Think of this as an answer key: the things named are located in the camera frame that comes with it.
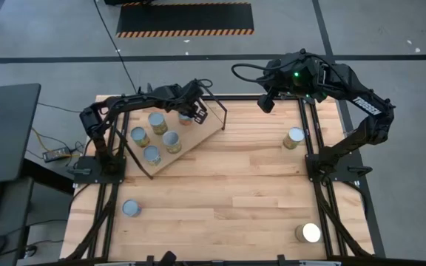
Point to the black desk top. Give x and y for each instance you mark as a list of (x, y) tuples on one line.
[(9, 140)]

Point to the green pears can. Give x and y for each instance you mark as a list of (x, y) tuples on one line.
[(156, 120), (171, 138)]

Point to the black hazard-striped floor mat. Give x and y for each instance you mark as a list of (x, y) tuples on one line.
[(183, 16)]

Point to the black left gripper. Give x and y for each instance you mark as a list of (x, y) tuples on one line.
[(185, 98)]

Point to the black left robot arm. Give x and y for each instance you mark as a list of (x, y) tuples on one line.
[(131, 99)]

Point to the teal mandarin oranges can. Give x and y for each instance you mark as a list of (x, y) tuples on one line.
[(131, 208), (184, 117)]

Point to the green oranges can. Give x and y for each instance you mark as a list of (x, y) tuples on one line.
[(295, 134)]

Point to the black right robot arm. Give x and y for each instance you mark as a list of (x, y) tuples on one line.
[(346, 88)]

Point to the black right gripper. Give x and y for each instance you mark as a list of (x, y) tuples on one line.
[(285, 79)]

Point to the dark grey lower desk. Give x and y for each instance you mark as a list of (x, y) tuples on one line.
[(13, 207)]

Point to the green label fruit can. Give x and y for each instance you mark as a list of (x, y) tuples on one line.
[(138, 133), (311, 232)]

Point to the white mixed fruit can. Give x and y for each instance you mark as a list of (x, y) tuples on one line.
[(151, 152)]

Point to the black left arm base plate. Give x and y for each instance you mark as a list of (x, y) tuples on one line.
[(87, 177)]

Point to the wooden shelf with black frame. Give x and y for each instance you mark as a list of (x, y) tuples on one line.
[(194, 138)]

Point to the black aluminium table frame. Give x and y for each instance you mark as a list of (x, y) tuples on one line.
[(257, 98)]

